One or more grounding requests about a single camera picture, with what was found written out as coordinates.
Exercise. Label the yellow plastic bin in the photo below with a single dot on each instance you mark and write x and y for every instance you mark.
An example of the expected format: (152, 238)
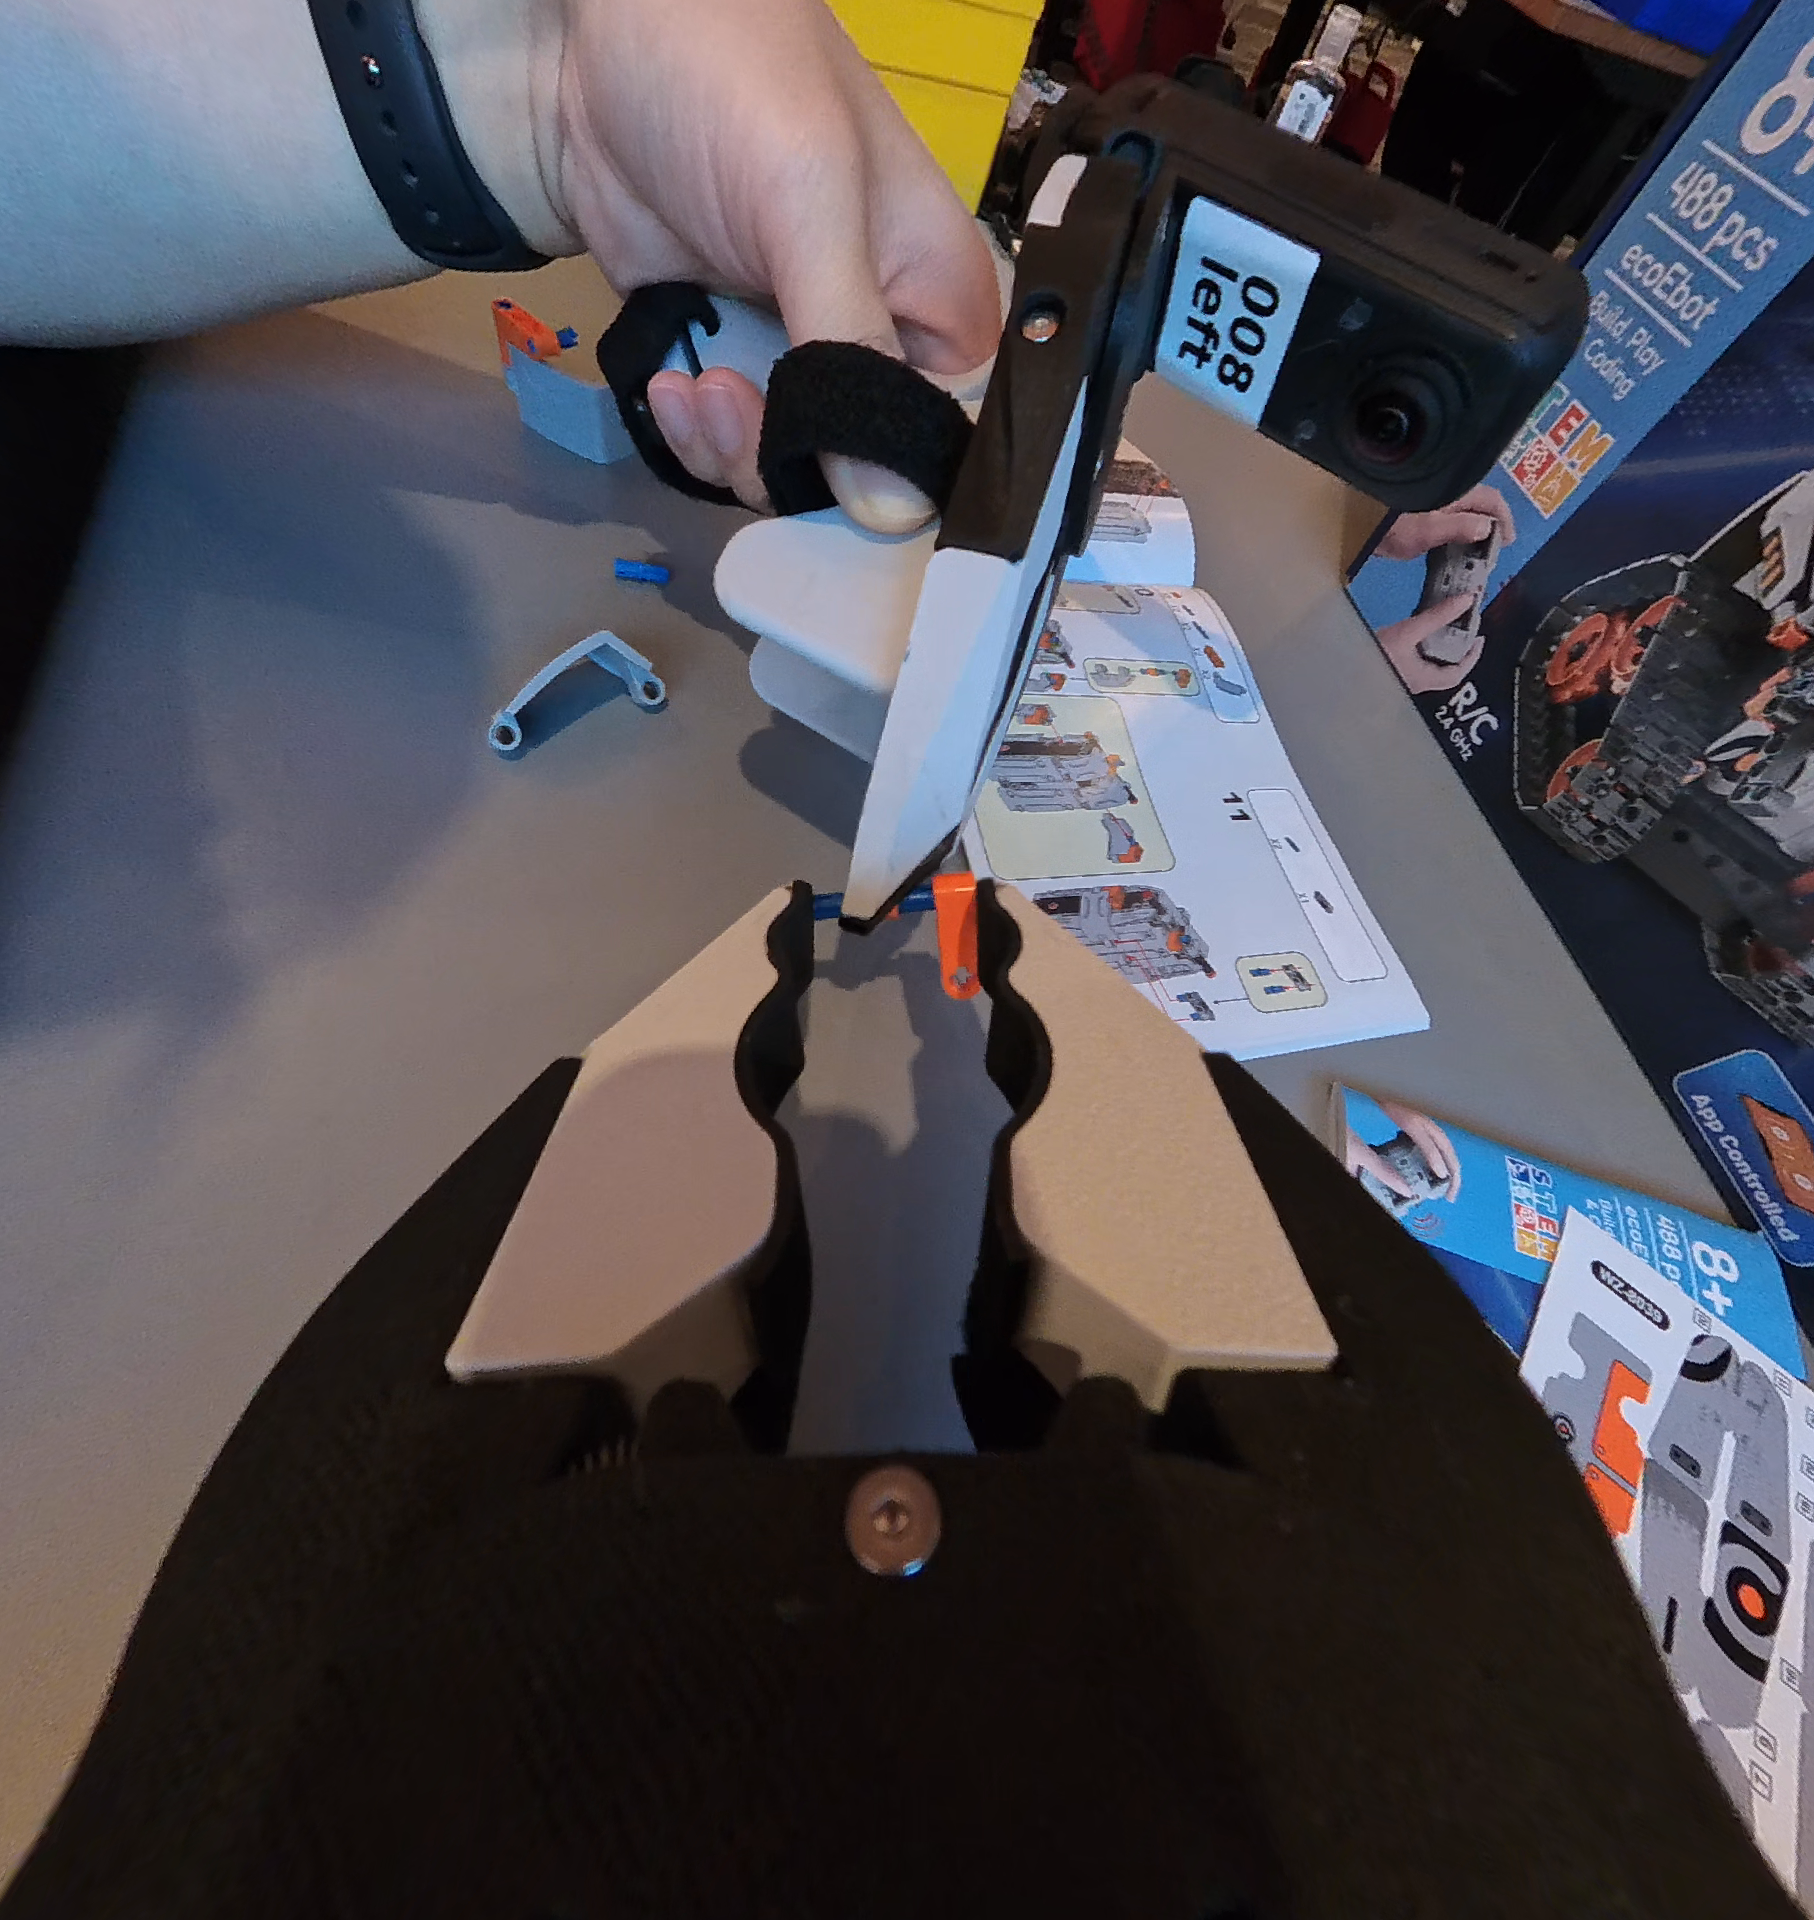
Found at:
(951, 105)

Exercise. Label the orange grey sticker sheet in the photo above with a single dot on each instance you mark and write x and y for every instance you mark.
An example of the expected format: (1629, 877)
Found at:
(1716, 1502)

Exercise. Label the small blue toy pin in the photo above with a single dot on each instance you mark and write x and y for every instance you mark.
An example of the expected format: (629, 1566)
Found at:
(640, 572)

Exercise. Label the grey orange toy block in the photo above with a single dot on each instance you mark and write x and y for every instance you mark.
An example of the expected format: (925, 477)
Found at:
(563, 398)

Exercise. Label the open white instruction booklet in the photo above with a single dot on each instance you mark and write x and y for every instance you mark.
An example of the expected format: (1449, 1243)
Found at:
(1296, 901)

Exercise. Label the blue toy axle pin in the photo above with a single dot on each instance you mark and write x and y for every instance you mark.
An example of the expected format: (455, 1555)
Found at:
(913, 901)

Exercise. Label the orange toy connector piece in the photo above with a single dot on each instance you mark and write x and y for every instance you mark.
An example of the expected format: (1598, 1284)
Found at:
(956, 940)

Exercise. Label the person's left hand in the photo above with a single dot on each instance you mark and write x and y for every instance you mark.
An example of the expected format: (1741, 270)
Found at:
(743, 152)

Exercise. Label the dark blue toy kit box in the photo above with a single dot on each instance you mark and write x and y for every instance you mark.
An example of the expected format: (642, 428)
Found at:
(1673, 752)

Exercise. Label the black wristband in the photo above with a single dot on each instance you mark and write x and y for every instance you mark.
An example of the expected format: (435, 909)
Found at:
(398, 134)

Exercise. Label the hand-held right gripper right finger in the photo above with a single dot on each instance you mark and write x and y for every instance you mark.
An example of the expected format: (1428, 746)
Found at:
(1148, 1200)

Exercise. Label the person's left forearm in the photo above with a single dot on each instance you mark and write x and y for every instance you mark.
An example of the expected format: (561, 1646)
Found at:
(127, 152)

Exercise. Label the grey desk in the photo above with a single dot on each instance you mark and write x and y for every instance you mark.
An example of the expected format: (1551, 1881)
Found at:
(323, 901)

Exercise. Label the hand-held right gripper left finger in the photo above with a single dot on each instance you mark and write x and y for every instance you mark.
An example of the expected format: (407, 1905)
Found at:
(637, 1200)

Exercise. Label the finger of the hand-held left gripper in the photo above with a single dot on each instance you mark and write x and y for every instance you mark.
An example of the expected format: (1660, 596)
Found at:
(945, 706)

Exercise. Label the blue cover booklet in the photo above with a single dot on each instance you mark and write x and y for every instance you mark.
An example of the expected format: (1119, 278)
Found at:
(1461, 1200)

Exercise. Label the grey curved toy piece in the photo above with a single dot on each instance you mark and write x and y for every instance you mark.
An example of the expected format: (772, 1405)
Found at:
(595, 646)

